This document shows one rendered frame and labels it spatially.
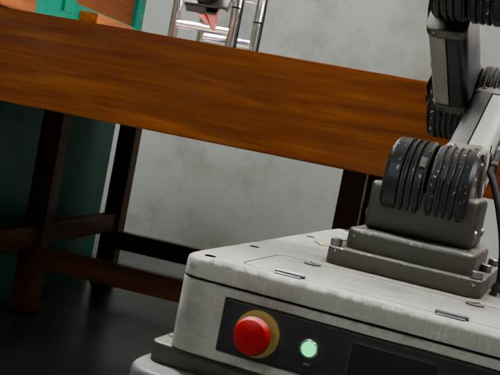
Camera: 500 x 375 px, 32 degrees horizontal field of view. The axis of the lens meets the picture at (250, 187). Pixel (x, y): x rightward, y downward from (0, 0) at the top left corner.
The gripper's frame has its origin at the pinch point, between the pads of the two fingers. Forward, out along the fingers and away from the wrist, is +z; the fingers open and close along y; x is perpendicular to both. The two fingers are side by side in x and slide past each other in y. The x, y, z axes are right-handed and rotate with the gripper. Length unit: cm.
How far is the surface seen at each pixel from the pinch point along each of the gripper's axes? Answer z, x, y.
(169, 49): -17.6, 26.0, -1.1
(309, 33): 139, -146, 16
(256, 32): 29.4, -30.0, 0.6
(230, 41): 14.4, -10.4, 0.6
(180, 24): 13.0, -12.2, 14.0
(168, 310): 108, 18, 21
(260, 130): -9.6, 35.4, -21.5
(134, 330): 83, 39, 20
